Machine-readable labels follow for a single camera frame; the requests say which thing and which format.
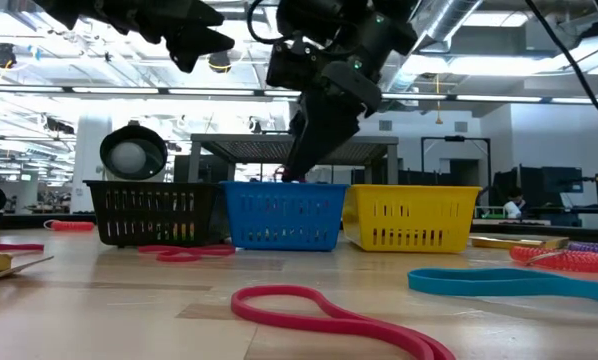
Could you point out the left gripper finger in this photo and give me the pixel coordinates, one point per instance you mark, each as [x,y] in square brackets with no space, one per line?
[199,12]
[194,45]

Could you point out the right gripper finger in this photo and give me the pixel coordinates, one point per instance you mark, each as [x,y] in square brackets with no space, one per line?
[296,127]
[324,130]

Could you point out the yellow pack with green window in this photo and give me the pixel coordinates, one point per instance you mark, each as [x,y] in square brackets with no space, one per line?
[509,244]

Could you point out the blue rubber band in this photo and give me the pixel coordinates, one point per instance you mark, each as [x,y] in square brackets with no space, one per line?
[479,282]

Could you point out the red rubber band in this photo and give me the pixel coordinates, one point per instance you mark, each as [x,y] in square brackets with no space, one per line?
[389,334]
[219,249]
[9,247]

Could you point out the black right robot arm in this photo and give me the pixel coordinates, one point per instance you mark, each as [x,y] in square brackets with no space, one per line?
[339,15]

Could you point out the black hanging spotlight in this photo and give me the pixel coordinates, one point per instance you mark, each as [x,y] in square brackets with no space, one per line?
[219,62]
[1,55]

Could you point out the grey perforated metal shelf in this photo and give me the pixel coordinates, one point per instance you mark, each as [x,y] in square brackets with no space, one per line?
[239,141]

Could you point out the blue plastic basket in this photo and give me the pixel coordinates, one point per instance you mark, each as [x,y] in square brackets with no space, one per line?
[284,192]

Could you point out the long ceiling light strip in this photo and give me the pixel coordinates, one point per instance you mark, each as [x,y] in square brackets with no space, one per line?
[114,90]

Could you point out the black monitor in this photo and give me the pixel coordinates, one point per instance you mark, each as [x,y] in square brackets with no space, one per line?
[204,170]

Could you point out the yellow plastic basket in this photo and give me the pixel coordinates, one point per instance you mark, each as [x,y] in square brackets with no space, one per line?
[414,196]

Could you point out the black plastic basket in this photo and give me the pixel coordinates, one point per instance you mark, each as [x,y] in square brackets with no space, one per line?
[149,185]

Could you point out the white pillar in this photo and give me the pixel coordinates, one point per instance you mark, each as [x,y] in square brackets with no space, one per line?
[91,165]

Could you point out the person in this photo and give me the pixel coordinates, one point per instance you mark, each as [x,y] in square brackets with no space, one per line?
[514,206]

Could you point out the black robot station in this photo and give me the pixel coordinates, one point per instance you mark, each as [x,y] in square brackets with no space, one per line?
[554,190]

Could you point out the silver spiral ceiling duct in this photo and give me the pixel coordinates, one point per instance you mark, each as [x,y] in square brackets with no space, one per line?
[444,20]

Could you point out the black rectangular stand frame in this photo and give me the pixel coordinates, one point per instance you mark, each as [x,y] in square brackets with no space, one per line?
[456,138]

